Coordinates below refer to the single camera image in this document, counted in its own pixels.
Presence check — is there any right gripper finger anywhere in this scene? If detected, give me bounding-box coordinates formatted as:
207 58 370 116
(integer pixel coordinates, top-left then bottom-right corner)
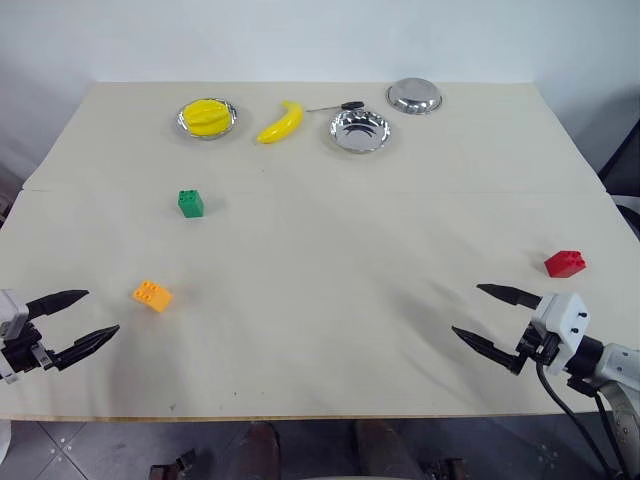
450 325 524 376
476 283 544 312

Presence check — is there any round silver metal plate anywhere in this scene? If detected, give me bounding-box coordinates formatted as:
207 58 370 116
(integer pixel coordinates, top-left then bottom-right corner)
174 99 241 143

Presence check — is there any yellow toy star fruit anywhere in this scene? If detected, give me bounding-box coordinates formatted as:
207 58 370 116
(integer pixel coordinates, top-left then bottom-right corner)
180 98 236 137

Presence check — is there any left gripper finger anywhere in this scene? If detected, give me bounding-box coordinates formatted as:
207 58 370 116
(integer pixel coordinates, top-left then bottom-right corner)
25 289 91 319
54 324 121 372

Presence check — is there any black chair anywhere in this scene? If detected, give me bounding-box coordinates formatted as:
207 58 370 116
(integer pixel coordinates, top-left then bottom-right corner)
598 123 640 201

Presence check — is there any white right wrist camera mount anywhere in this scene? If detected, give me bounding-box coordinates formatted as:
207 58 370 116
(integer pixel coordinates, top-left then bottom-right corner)
528 292 591 375

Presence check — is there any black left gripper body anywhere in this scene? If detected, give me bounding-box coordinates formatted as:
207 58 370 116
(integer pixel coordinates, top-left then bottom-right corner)
0 322 58 375

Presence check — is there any fluted silver metal dish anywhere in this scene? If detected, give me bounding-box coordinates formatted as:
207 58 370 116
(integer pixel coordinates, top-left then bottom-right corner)
328 109 393 155

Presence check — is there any orange toy brick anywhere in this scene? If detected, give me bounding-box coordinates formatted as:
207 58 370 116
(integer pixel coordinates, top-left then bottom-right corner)
131 279 175 315

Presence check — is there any red toy brick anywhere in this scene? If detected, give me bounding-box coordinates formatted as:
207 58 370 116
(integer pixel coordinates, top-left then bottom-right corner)
543 249 589 279

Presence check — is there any plain silver metal bowl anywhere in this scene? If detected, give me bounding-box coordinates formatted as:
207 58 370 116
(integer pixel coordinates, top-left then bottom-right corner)
385 77 444 117

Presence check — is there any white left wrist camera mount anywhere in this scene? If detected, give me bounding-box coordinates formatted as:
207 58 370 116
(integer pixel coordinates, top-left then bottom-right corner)
0 288 30 342

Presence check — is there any small black-handled screwdriver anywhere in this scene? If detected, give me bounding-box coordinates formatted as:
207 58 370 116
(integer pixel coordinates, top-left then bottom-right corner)
305 100 365 114

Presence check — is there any yellow toy banana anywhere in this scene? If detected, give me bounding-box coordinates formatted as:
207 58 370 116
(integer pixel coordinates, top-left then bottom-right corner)
256 99 306 147

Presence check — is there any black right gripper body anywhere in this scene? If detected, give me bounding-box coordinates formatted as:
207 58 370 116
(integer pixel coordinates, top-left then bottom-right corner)
516 322 561 365

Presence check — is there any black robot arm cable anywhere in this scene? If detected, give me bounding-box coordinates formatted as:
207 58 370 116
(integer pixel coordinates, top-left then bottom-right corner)
535 358 619 480

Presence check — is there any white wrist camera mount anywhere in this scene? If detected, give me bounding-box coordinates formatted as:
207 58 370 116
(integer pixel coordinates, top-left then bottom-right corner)
528 292 591 375
0 288 30 342

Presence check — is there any green toy brick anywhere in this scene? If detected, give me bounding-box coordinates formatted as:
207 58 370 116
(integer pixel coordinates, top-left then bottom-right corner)
176 188 207 220

